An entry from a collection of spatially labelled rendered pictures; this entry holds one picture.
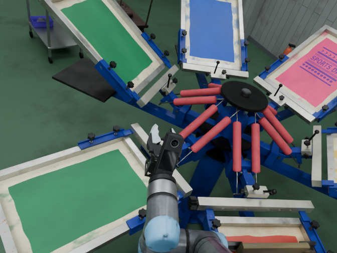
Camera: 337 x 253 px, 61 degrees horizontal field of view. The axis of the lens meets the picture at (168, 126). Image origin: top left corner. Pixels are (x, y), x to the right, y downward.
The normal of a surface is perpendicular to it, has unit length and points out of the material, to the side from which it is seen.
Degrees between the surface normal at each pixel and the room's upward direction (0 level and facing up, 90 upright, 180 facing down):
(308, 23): 90
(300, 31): 90
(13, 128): 0
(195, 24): 32
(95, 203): 0
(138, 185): 0
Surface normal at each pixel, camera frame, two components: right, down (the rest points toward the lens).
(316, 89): -0.24, -0.48
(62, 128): 0.21, -0.73
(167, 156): 0.18, 0.23
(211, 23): 0.23, -0.26
